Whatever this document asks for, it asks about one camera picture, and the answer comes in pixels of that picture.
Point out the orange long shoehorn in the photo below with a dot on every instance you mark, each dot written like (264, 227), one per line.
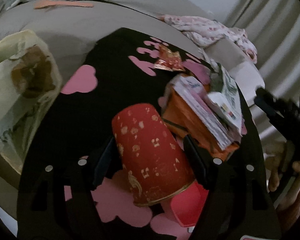
(41, 4)

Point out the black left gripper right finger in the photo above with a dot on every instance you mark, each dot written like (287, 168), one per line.
(237, 202)

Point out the red gold paper cup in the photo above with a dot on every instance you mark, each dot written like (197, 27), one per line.
(155, 164)

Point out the right hand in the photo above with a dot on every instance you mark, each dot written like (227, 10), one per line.
(282, 161)

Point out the red gold snack wrapper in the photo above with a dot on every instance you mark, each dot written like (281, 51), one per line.
(169, 60)

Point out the white pink paper box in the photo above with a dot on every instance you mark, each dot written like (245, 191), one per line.
(222, 122)

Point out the pink floral blanket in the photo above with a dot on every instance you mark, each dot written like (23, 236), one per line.
(205, 32)

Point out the red box lid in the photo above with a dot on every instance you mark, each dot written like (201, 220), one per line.
(185, 208)

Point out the grey covered sofa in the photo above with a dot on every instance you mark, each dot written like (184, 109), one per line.
(71, 33)

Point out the orange snack packet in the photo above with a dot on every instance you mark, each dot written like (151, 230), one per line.
(182, 121)

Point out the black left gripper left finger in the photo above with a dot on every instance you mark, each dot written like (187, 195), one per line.
(55, 199)

